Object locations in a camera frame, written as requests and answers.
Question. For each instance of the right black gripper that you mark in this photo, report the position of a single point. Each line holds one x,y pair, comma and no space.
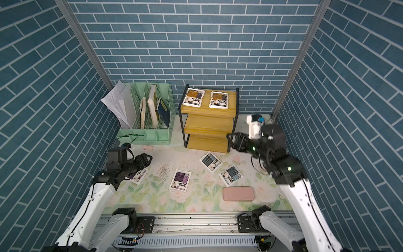
239,136

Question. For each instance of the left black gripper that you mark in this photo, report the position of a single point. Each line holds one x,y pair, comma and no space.
142,164

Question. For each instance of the purple coffee bag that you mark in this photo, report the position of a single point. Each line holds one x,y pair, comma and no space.
138,176
180,180

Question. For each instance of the grey coffee bag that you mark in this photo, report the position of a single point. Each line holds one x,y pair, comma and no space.
211,162
230,175

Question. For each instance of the orange coffee bag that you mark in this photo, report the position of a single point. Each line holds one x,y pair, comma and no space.
193,97
219,100

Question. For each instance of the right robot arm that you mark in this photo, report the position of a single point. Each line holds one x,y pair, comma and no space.
292,179

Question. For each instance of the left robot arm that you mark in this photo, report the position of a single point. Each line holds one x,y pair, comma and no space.
78,236

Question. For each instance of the wooden three-tier shelf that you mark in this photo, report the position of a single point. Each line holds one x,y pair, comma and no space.
206,128

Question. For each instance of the small pink eraser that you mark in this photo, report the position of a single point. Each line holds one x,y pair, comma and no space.
148,148

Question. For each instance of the floral table mat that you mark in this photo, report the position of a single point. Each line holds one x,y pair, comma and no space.
204,193

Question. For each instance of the pink case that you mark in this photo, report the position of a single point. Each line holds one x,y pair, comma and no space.
238,194

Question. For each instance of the green file organizer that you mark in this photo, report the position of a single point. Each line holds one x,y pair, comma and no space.
149,136

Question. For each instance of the beige book left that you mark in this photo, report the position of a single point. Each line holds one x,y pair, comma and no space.
143,109

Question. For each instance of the white paper stack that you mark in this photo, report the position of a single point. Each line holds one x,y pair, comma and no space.
120,102

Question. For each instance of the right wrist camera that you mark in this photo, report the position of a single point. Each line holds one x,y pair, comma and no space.
255,122

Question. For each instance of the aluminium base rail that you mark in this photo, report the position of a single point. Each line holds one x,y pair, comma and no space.
197,232

